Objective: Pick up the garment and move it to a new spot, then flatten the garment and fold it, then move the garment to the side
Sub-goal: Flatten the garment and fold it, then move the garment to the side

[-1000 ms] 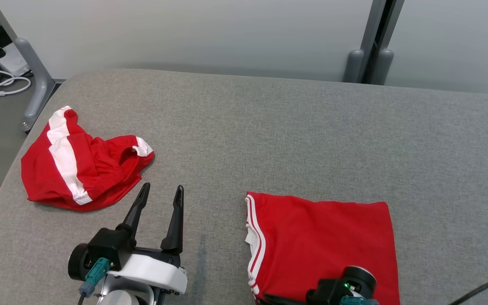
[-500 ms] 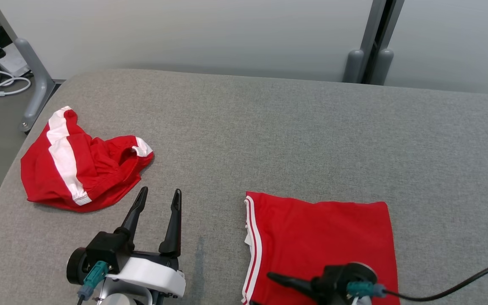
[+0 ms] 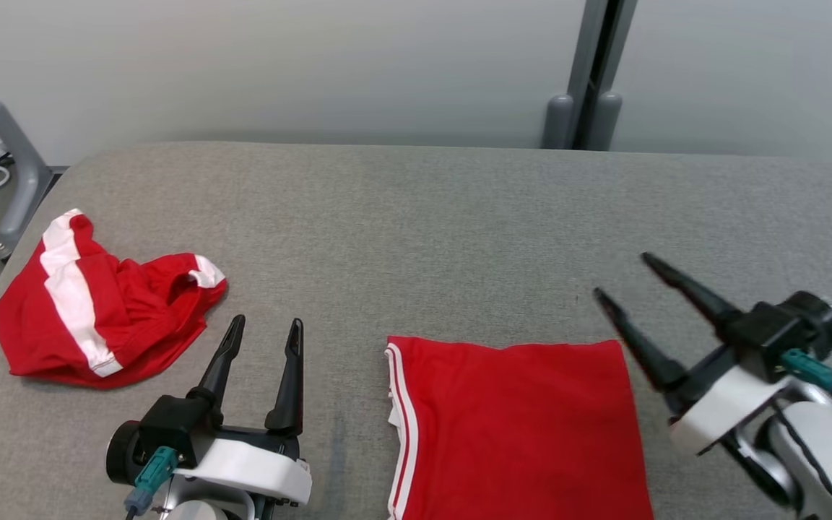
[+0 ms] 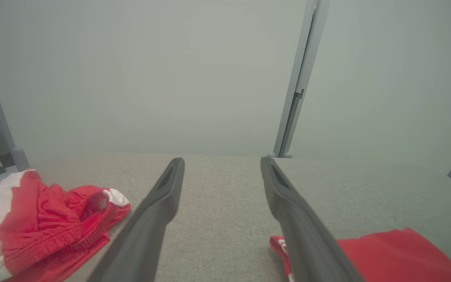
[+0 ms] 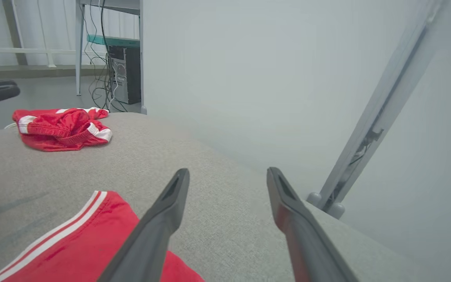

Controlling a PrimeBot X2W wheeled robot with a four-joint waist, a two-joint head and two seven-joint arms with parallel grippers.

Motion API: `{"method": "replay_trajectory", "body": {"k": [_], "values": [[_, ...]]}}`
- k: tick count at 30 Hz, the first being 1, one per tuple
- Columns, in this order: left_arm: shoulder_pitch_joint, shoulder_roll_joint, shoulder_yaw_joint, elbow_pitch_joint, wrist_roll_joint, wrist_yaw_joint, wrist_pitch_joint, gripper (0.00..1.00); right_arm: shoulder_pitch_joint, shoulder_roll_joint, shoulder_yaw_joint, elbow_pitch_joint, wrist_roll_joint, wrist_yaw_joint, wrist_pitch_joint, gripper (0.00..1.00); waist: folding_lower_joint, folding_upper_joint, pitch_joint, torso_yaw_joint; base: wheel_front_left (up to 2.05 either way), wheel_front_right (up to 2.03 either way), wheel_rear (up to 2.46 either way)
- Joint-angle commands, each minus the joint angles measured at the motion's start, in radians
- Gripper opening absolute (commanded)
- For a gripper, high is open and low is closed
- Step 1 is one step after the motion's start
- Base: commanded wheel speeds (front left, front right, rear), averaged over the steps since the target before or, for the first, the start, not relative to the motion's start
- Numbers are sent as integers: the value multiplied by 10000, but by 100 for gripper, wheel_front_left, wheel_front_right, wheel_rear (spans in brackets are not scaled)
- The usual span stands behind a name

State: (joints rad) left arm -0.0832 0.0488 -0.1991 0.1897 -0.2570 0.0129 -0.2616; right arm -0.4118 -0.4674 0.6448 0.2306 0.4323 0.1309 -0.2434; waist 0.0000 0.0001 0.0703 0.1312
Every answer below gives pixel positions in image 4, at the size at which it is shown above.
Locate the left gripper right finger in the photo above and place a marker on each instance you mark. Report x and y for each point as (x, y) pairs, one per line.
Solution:
(300, 235)

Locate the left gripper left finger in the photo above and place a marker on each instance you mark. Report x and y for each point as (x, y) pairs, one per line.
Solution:
(147, 227)

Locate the red Bulls 23 jersey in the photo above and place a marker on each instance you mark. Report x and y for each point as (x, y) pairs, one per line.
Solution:
(390, 258)

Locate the red shorts white stripe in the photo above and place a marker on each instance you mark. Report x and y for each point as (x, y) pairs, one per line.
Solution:
(41, 223)

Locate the grey partition post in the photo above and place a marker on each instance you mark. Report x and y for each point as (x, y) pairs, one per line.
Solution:
(300, 78)

